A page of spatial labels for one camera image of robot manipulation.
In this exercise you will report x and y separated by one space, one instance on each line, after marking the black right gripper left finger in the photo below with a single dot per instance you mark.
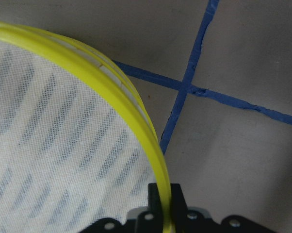
149 220

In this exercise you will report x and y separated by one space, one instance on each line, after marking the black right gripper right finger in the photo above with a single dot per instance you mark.
198 220

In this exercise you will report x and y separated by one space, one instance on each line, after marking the yellow steamer top layer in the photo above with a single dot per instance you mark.
76 142

